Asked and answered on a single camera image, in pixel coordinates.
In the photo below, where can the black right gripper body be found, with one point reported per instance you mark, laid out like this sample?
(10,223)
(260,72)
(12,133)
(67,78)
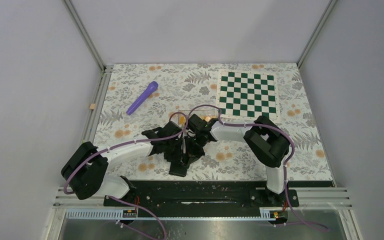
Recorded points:
(195,146)

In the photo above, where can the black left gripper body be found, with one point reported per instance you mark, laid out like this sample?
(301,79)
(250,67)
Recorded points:
(173,152)

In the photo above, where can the black leather card holder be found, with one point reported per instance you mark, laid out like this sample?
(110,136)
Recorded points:
(179,167)

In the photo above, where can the clear box of cards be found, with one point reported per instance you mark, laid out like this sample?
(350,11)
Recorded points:
(203,113)

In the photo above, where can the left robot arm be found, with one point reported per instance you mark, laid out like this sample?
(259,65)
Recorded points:
(86,173)

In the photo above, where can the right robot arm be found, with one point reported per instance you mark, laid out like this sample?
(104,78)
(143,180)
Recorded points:
(262,136)

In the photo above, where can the floral tablecloth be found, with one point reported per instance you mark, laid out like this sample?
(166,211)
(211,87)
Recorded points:
(184,86)

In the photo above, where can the purple toy microphone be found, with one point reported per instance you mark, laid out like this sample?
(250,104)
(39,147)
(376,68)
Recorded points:
(150,89)

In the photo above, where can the green white chessboard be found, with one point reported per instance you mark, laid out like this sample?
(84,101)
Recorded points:
(247,95)

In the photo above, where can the small wooden block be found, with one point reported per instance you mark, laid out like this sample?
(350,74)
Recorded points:
(92,106)

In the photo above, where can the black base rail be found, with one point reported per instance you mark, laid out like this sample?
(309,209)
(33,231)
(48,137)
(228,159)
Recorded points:
(207,199)

